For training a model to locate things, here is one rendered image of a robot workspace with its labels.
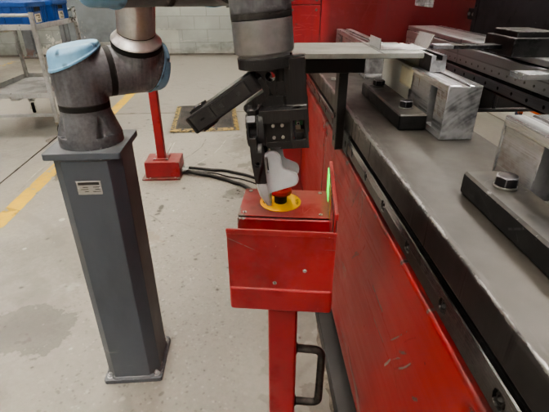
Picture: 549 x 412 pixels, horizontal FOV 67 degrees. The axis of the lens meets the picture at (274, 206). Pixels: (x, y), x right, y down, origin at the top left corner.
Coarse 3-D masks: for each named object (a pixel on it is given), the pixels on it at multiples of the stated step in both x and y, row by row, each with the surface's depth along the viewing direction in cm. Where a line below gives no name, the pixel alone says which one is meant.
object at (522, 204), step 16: (464, 176) 54; (480, 176) 52; (496, 176) 52; (464, 192) 54; (480, 192) 50; (496, 192) 48; (512, 192) 48; (528, 192) 48; (480, 208) 50; (496, 208) 47; (512, 208) 45; (528, 208) 45; (544, 208) 45; (496, 224) 47; (512, 224) 44; (528, 224) 42; (544, 224) 42; (512, 240) 44; (528, 240) 41; (544, 240) 39; (528, 256) 41; (544, 256) 39; (544, 272) 39
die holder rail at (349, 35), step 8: (344, 32) 150; (352, 32) 152; (336, 40) 163; (344, 40) 149; (352, 40) 136; (360, 40) 127; (368, 40) 130; (368, 64) 122; (376, 64) 122; (368, 72) 123; (376, 72) 123
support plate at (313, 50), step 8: (296, 48) 88; (304, 48) 88; (312, 48) 88; (320, 48) 88; (328, 48) 88; (336, 48) 88; (344, 48) 88; (352, 48) 88; (360, 48) 88; (368, 48) 88; (312, 56) 81; (320, 56) 81; (328, 56) 81; (336, 56) 82; (344, 56) 82; (352, 56) 82; (360, 56) 82; (368, 56) 82; (376, 56) 82; (384, 56) 82; (392, 56) 82; (400, 56) 82; (408, 56) 82; (416, 56) 82
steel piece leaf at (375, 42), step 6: (372, 36) 91; (372, 42) 91; (378, 42) 86; (378, 48) 86; (384, 48) 86; (390, 48) 86; (396, 48) 86; (402, 48) 86; (408, 48) 86; (414, 48) 86; (420, 48) 86
